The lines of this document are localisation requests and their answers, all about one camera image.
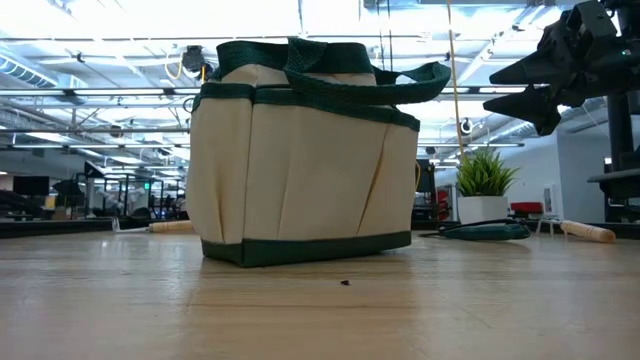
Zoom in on dark background monitor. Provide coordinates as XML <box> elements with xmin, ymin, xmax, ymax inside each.
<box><xmin>12</xmin><ymin>174</ymin><xmax>51</xmax><ymax>197</ymax></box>

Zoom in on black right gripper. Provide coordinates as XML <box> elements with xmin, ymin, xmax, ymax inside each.
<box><xmin>482</xmin><ymin>0</ymin><xmax>621</xmax><ymax>137</ymax></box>

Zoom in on green plant in white pot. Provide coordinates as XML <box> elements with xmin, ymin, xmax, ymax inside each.
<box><xmin>454</xmin><ymin>147</ymin><xmax>521</xmax><ymax>226</ymax></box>

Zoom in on red box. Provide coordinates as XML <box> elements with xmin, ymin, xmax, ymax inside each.
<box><xmin>509</xmin><ymin>201</ymin><xmax>545</xmax><ymax>220</ymax></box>

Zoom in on yellow hanging cable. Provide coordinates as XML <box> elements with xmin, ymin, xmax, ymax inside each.
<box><xmin>446</xmin><ymin>0</ymin><xmax>467</xmax><ymax>161</ymax></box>

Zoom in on black aluminium table frame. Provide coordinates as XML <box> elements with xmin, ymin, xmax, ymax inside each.
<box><xmin>0</xmin><ymin>218</ymin><xmax>640</xmax><ymax>240</ymax></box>

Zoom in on wooden-handled garden hand tool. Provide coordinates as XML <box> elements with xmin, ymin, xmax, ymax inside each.
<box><xmin>110</xmin><ymin>215</ymin><xmax>195</xmax><ymax>235</ymax></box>

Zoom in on wooden-handled hand rake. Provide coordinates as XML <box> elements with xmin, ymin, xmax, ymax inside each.
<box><xmin>534</xmin><ymin>218</ymin><xmax>617</xmax><ymax>245</ymax></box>

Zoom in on beige canvas bag green trim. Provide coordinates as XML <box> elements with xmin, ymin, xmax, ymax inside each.
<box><xmin>185</xmin><ymin>37</ymin><xmax>453</xmax><ymax>269</ymax></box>

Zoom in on white wall-mounted box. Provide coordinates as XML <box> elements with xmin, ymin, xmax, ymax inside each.
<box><xmin>542</xmin><ymin>183</ymin><xmax>560</xmax><ymax>217</ymax></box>

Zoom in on dark grey side desk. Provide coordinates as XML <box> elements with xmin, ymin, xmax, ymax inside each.
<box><xmin>587</xmin><ymin>168</ymin><xmax>640</xmax><ymax>225</ymax></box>

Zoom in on green-handled pruning shears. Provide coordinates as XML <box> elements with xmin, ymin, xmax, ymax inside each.
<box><xmin>419</xmin><ymin>218</ymin><xmax>532</xmax><ymax>242</ymax></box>

